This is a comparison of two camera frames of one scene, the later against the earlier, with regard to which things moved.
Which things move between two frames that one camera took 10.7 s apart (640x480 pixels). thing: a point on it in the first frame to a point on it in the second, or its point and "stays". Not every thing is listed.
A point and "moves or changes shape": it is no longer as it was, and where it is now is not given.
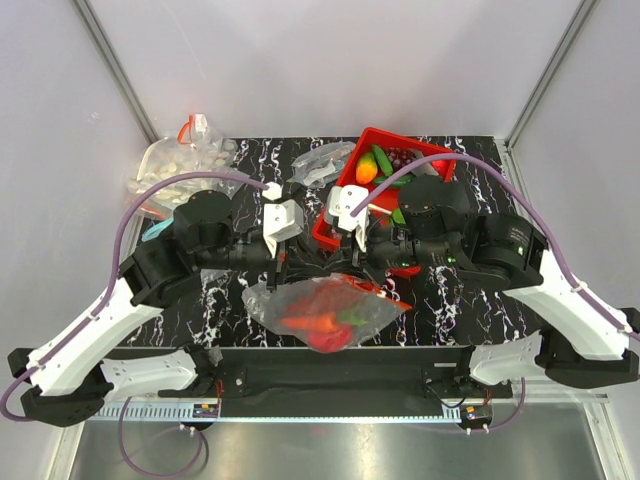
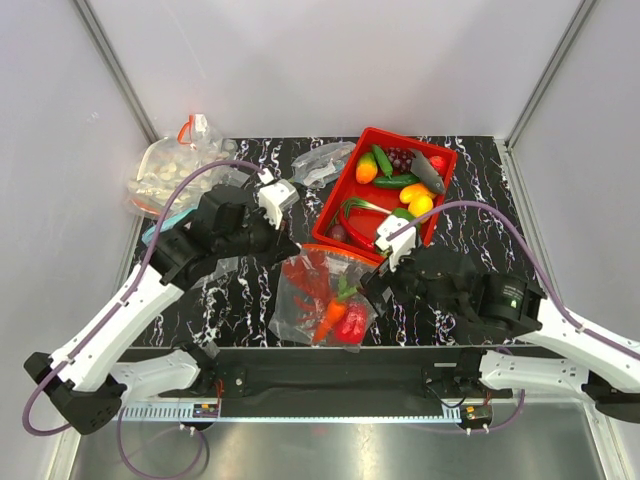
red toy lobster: [325, 296] to [314, 277]
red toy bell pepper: [331, 341] to [350, 329]
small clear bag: [316, 169] stays
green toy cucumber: [404, 179] stays
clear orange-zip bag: [328, 312] moves or changes shape
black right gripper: [368, 251] to [384, 278]
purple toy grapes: [399, 157] stays
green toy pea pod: [382, 159] stays
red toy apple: [441, 166] stays
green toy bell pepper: [398, 216] stays
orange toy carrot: [325, 322] to [336, 308]
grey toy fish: [424, 168] stays
